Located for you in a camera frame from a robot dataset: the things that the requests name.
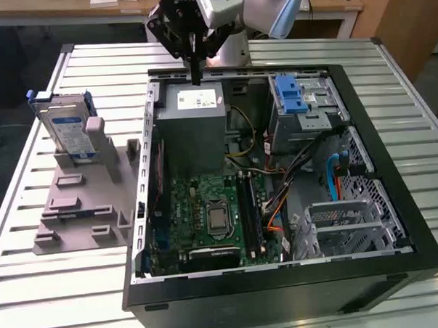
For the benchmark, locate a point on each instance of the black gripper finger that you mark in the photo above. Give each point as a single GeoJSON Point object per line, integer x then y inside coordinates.
{"type": "Point", "coordinates": [213, 40]}
{"type": "Point", "coordinates": [168, 39]}

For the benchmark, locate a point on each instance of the silver metal drive cage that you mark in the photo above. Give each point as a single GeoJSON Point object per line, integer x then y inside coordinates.
{"type": "Point", "coordinates": [312, 125]}

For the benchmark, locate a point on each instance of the black graphics card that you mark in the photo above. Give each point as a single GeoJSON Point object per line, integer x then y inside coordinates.
{"type": "Point", "coordinates": [212, 257]}

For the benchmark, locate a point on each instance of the silver metal disk bay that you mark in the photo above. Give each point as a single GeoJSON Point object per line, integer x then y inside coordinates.
{"type": "Point", "coordinates": [345, 226]}

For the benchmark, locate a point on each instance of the grey power supply box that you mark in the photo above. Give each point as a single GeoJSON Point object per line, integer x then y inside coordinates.
{"type": "Point", "coordinates": [192, 143]}

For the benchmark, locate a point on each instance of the grey parts rack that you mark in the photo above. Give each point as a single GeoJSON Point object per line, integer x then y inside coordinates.
{"type": "Point", "coordinates": [86, 199]}

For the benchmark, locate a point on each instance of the green motherboard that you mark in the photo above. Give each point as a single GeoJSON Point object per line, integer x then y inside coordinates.
{"type": "Point", "coordinates": [191, 205]}

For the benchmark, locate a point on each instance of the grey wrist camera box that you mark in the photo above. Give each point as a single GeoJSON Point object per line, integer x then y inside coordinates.
{"type": "Point", "coordinates": [219, 11]}

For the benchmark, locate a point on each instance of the silver CPU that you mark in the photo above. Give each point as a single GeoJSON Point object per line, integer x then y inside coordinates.
{"type": "Point", "coordinates": [218, 218]}

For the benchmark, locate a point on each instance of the wooden cabinet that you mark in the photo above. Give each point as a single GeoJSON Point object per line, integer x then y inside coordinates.
{"type": "Point", "coordinates": [409, 17]}

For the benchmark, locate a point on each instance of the wooden desk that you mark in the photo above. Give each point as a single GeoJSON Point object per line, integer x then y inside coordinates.
{"type": "Point", "coordinates": [52, 11]}

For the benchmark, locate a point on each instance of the black PC case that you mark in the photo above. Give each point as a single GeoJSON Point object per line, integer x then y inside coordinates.
{"type": "Point", "coordinates": [246, 297]}

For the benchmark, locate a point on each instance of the CPU socket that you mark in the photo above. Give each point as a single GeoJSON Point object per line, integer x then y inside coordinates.
{"type": "Point", "coordinates": [219, 237]}

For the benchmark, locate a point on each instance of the hard disk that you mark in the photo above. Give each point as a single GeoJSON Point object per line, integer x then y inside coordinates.
{"type": "Point", "coordinates": [66, 130]}

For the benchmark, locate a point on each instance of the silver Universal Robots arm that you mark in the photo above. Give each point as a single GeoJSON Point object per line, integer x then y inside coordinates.
{"type": "Point", "coordinates": [256, 10]}

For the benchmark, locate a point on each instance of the blue plastic drive latch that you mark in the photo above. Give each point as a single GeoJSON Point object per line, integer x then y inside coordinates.
{"type": "Point", "coordinates": [288, 95]}

